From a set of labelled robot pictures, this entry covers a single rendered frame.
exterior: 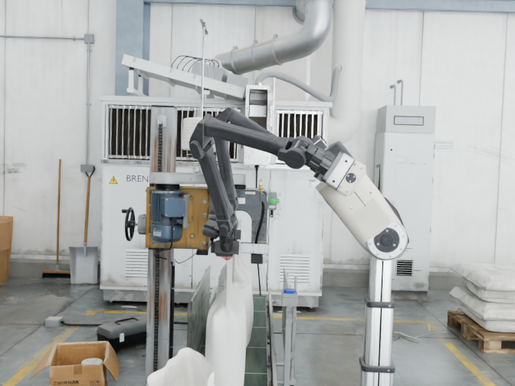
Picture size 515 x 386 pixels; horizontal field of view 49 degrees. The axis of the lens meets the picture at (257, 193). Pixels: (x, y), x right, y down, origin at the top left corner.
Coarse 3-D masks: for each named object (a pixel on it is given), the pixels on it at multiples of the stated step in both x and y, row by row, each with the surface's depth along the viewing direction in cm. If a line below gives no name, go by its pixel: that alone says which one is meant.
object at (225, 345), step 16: (224, 304) 250; (240, 304) 265; (208, 320) 252; (224, 320) 247; (240, 320) 251; (208, 336) 250; (224, 336) 246; (240, 336) 248; (208, 352) 249; (224, 352) 245; (240, 352) 248; (224, 368) 245; (240, 368) 249; (224, 384) 246; (240, 384) 250
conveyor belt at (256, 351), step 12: (264, 300) 457; (264, 312) 419; (264, 324) 390; (252, 336) 361; (264, 336) 362; (204, 348) 335; (252, 348) 337; (264, 348) 338; (252, 360) 318; (264, 360) 318; (252, 372) 299; (264, 372) 300; (252, 384) 283; (264, 384) 283
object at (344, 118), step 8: (336, 104) 591; (344, 104) 588; (352, 104) 588; (360, 104) 596; (336, 112) 592; (344, 112) 589; (352, 112) 589; (336, 120) 592; (344, 120) 589; (352, 120) 590; (328, 128) 590; (336, 128) 589; (344, 128) 589; (352, 128) 592; (328, 136) 591; (336, 136) 592; (344, 136) 593; (352, 136) 601; (328, 144) 600
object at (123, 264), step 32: (128, 96) 557; (128, 128) 571; (288, 128) 559; (320, 128) 567; (128, 160) 561; (192, 160) 561; (128, 192) 565; (288, 192) 564; (288, 224) 565; (320, 224) 565; (128, 256) 568; (288, 256) 566; (320, 256) 566; (128, 288) 571; (192, 288) 568; (256, 288) 568; (320, 288) 568
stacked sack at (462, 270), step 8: (456, 264) 533; (464, 264) 522; (472, 264) 517; (480, 264) 521; (488, 264) 519; (496, 264) 519; (504, 264) 521; (512, 264) 524; (456, 272) 518; (464, 272) 504
